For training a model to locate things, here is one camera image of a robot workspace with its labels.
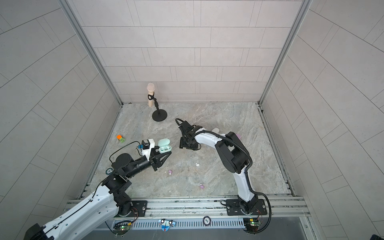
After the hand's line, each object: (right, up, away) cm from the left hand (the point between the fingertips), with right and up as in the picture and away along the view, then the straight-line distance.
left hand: (171, 151), depth 68 cm
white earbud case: (+24, +7, +32) cm, 40 cm away
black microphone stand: (-16, +17, +40) cm, 46 cm away
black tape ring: (-38, -13, +15) cm, 43 cm away
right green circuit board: (+37, -34, 0) cm, 50 cm away
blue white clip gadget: (-2, -32, -2) cm, 32 cm away
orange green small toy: (-37, +2, +26) cm, 45 cm away
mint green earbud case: (-3, +3, -1) cm, 4 cm away
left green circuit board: (-21, -34, -3) cm, 40 cm away
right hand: (+3, -4, +25) cm, 26 cm away
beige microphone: (-17, +33, +21) cm, 43 cm away
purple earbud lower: (+14, -21, +10) cm, 27 cm away
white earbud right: (+12, -12, +17) cm, 24 cm away
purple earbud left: (-4, -15, +14) cm, 21 cm away
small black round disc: (+16, -32, 0) cm, 36 cm away
